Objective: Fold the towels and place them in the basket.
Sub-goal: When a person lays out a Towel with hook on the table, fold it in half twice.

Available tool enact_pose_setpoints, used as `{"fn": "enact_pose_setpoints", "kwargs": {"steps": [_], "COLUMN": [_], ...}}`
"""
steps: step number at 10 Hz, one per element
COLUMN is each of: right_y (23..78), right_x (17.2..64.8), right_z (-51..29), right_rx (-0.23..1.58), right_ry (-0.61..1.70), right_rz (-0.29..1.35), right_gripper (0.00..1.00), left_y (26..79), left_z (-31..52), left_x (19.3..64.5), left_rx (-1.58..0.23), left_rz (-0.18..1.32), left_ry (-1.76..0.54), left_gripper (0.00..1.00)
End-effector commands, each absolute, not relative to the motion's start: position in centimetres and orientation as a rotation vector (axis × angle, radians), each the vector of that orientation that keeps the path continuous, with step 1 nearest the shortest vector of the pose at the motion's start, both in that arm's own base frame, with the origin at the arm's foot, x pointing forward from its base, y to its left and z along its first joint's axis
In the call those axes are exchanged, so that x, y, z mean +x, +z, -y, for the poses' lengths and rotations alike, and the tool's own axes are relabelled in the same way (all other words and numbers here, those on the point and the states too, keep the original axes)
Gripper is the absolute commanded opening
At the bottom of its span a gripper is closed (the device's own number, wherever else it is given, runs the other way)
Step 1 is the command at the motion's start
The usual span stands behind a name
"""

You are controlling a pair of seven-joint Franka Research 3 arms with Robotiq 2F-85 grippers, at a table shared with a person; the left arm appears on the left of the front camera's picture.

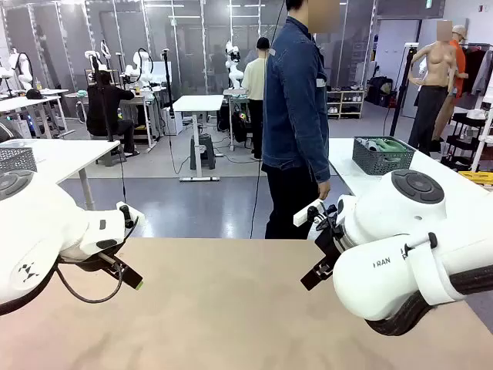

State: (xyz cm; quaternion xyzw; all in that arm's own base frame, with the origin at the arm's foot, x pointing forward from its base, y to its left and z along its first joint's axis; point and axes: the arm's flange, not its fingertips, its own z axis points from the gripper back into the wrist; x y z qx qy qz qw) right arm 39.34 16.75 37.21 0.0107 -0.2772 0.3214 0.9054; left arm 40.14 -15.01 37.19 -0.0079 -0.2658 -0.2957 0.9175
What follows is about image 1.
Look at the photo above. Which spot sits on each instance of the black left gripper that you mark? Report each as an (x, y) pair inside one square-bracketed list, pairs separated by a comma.
[(88, 259)]

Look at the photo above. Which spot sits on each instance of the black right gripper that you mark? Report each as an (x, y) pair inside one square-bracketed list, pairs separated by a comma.
[(331, 246)]

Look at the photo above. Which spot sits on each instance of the dark grey plastic basket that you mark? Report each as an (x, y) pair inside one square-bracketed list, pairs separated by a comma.
[(381, 160)]

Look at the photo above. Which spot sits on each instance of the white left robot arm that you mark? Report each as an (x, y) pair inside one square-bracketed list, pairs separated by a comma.
[(38, 231)]

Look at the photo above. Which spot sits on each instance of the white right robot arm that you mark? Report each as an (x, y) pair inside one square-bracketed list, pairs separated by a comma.
[(385, 239)]

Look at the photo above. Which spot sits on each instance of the white lab robot arm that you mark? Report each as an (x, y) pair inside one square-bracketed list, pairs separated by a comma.
[(233, 65), (96, 58), (23, 67), (142, 69)]

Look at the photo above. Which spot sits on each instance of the man's right forearm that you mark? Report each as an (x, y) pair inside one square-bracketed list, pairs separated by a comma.
[(319, 154)]

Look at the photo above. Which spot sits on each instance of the light grey mesh basket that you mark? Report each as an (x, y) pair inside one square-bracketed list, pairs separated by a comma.
[(17, 160)]

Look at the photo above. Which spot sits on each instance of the man's right hand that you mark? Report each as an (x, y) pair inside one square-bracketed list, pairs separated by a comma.
[(324, 190)]

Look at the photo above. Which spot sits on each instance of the large white table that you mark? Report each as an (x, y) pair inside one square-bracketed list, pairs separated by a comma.
[(65, 154), (343, 162)]

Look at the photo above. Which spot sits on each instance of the grey plastic stool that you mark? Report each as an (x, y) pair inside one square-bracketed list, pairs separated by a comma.
[(202, 150)]

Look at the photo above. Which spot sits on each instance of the white work desk with equipment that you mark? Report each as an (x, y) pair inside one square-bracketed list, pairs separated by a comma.
[(149, 119)]

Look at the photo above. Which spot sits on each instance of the man in denim jacket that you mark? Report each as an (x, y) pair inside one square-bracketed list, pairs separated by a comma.
[(292, 115)]

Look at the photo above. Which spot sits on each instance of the computer with coloured lights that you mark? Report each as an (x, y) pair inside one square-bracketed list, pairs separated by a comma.
[(240, 123)]

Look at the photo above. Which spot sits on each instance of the seated person in black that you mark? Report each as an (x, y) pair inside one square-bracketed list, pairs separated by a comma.
[(104, 108)]

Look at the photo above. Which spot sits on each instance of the clear plastic container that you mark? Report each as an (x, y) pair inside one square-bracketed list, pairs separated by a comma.
[(15, 142)]

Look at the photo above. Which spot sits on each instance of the white shoe shelf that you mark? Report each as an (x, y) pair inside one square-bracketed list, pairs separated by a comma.
[(346, 102)]

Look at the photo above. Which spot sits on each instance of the small white desk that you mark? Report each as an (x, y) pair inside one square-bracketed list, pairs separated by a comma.
[(198, 103)]

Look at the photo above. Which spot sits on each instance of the black office chair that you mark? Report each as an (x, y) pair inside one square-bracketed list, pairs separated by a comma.
[(7, 133)]

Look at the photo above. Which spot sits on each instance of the yellow plastic crate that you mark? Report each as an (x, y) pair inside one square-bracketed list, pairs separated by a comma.
[(477, 180)]

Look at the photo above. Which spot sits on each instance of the black bags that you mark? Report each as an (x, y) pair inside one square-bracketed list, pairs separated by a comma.
[(379, 90)]

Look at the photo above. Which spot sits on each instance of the white lab desk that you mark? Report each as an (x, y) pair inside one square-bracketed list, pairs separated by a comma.
[(27, 104)]

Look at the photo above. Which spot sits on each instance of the black shelf cart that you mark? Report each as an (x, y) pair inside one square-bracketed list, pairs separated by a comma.
[(466, 138)]

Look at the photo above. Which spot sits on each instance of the black cap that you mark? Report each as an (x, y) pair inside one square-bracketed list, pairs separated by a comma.
[(34, 93)]

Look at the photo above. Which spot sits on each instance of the black light stand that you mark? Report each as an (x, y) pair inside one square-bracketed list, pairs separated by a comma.
[(402, 88)]

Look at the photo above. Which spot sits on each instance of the person in cream shirt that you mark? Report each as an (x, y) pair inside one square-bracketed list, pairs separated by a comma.
[(254, 77)]

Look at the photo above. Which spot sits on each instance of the beige mannequin with black trousers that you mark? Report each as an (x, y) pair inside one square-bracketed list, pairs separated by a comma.
[(435, 65)]

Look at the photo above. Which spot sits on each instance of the clothes rack with dark clothes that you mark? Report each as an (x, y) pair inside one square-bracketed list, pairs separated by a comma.
[(477, 69)]

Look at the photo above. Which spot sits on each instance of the mannequin with orange shirt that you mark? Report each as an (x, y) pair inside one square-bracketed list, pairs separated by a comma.
[(459, 54)]

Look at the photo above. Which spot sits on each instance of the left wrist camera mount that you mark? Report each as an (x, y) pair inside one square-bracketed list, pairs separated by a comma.
[(133, 216)]

